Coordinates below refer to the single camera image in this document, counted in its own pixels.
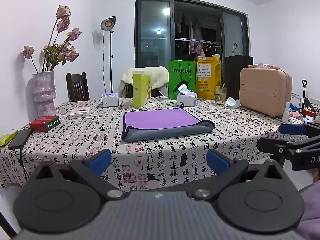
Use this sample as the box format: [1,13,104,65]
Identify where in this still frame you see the white and lilac tissue box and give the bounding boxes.
[176,84,197,107]
[101,93,119,108]

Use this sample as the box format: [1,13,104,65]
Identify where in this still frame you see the studio lamp on stand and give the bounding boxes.
[100,16,117,94]

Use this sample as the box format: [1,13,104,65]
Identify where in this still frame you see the beige hard case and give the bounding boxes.
[239,67,293,117]

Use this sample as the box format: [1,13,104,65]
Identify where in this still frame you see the purple and grey towel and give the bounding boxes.
[121,108,216,142]

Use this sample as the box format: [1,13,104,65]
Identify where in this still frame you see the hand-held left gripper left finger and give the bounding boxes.
[31,149,127,201]

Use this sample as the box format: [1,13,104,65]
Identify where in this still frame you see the dark wooden chair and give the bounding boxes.
[66,72,90,102]

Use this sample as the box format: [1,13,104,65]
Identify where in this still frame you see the person's lilac clothing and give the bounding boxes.
[297,180,320,238]

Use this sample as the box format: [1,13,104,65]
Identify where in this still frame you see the crumpled white paper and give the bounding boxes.
[226,97,241,109]

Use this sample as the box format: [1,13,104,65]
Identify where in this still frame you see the black smartphone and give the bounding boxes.
[8,129,32,150]

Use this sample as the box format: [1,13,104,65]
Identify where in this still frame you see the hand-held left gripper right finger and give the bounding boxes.
[191,149,288,202]

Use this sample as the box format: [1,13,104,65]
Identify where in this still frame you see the black charging cable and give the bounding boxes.
[14,147,28,181]

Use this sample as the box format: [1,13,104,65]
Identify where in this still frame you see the red and green box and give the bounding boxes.
[29,116,61,133]

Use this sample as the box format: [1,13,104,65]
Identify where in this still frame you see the black paper bag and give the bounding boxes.
[223,43,254,100]

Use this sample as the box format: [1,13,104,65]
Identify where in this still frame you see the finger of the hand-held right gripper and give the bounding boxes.
[257,135,302,161]
[278,123,320,138]

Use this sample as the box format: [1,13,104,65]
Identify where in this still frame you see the flat white box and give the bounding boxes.
[69,106,91,120]

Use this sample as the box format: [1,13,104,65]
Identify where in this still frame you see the black handled shovel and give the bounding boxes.
[301,79,308,111]

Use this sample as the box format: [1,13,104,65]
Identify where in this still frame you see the green plastic wrapper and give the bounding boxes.
[0,130,19,147]

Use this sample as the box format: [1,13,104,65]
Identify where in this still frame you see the hanging pink garment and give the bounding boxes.
[189,17,206,57]

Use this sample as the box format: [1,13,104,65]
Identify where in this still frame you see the mottled pink ceramic vase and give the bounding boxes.
[32,71,57,118]

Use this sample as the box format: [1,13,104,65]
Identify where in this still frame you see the dried pink roses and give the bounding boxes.
[22,4,82,72]

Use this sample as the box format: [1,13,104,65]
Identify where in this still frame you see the cream throw over chair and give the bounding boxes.
[121,66,169,98]

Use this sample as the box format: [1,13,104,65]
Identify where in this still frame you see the clear drinking glass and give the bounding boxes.
[214,82,228,106]

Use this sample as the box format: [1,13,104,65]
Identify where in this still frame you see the calligraphy print tablecloth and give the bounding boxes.
[0,96,311,193]

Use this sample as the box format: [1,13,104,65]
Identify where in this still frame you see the yellow paper bag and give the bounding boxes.
[196,56,222,100]

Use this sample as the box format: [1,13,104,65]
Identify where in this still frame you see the yellow-green carton box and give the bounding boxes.
[132,71,152,107]

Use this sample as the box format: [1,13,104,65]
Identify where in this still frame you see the black framed glass door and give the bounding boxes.
[135,0,250,68]

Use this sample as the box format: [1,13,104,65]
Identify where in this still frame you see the green paper bag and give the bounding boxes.
[168,60,197,100]

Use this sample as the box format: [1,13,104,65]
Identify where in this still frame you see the small white bottle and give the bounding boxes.
[282,102,291,124]

